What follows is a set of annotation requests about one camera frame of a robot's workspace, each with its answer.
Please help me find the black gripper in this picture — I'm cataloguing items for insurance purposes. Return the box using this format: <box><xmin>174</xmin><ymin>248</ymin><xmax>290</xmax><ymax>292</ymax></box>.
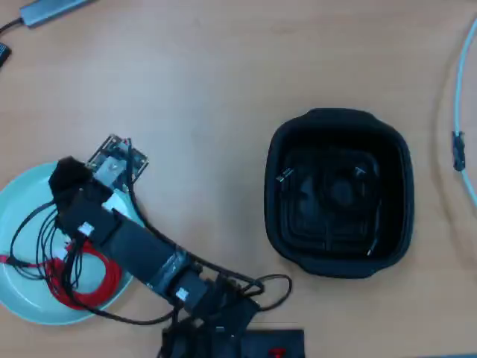
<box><xmin>48</xmin><ymin>157</ymin><xmax>120</xmax><ymax>243</ymax></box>

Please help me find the red charging cable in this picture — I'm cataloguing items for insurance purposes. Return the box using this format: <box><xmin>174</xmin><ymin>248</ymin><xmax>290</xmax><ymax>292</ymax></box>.
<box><xmin>0</xmin><ymin>238</ymin><xmax>124</xmax><ymax>310</ymax></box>

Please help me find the black charging cable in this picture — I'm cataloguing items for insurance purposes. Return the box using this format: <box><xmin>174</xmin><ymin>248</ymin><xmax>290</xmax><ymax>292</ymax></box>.
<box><xmin>275</xmin><ymin>147</ymin><xmax>385</xmax><ymax>258</ymax></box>

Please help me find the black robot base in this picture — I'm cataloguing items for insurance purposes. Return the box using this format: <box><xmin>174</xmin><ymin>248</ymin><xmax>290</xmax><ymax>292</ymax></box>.
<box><xmin>162</xmin><ymin>327</ymin><xmax>306</xmax><ymax>358</ymax></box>

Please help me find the green round bowl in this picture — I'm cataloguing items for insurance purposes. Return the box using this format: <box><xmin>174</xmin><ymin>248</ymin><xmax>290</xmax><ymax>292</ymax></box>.
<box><xmin>0</xmin><ymin>160</ymin><xmax>146</xmax><ymax>325</ymax></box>

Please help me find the black square bowl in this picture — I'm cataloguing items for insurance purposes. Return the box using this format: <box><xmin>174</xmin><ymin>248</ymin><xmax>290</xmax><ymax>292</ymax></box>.
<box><xmin>264</xmin><ymin>107</ymin><xmax>416</xmax><ymax>280</ymax></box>

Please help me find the grey USB hub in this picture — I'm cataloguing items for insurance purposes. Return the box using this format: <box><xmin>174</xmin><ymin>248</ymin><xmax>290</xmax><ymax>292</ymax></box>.
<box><xmin>19</xmin><ymin>0</ymin><xmax>98</xmax><ymax>29</ymax></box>

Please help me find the bare circuit board wrist camera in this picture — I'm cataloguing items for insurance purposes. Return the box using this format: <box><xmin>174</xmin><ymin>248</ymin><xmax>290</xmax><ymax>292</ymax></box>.
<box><xmin>85</xmin><ymin>134</ymin><xmax>150</xmax><ymax>187</ymax></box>

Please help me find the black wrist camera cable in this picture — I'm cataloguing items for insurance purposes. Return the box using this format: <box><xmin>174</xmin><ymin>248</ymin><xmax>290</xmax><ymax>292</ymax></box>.
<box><xmin>124</xmin><ymin>139</ymin><xmax>294</xmax><ymax>313</ymax></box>

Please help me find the black hub cable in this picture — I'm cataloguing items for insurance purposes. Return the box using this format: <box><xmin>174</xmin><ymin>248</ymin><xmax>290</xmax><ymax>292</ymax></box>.
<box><xmin>0</xmin><ymin>16</ymin><xmax>25</xmax><ymax>37</ymax></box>

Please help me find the black cable clip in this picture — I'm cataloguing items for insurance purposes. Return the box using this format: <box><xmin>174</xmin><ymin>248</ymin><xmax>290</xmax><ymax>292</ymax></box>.
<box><xmin>452</xmin><ymin>130</ymin><xmax>467</xmax><ymax>172</ymax></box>

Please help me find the white round cable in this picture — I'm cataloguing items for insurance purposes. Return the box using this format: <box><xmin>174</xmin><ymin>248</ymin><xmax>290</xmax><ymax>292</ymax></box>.
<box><xmin>452</xmin><ymin>14</ymin><xmax>477</xmax><ymax>208</ymax></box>

